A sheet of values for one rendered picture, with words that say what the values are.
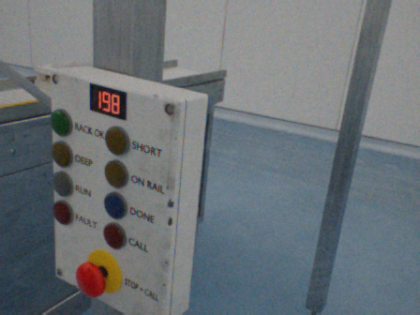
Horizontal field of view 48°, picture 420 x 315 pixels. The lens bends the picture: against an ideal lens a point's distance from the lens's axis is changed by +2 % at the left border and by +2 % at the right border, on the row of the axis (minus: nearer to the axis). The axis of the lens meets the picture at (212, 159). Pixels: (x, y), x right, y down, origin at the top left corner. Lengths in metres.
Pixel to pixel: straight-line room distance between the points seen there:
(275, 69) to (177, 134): 3.93
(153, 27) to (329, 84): 3.74
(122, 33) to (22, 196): 0.99
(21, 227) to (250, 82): 3.25
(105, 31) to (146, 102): 0.14
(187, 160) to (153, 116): 0.06
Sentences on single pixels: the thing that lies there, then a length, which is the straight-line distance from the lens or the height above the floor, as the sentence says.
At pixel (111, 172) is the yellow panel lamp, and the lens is 0.48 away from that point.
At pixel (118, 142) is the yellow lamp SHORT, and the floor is 1.03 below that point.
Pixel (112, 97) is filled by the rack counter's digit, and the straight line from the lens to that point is 0.46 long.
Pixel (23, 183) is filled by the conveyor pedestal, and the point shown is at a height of 0.60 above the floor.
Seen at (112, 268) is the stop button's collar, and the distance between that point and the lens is 0.54.
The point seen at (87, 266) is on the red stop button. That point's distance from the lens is 0.53.
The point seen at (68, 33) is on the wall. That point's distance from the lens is 5.48.
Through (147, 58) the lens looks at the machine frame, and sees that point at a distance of 0.55.
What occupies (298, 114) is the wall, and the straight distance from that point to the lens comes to 4.35.
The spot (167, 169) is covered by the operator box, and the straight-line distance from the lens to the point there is 0.44.
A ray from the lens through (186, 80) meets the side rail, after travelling 1.83.
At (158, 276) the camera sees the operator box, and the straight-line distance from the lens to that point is 0.50.
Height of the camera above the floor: 1.18
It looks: 20 degrees down
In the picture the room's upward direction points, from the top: 6 degrees clockwise
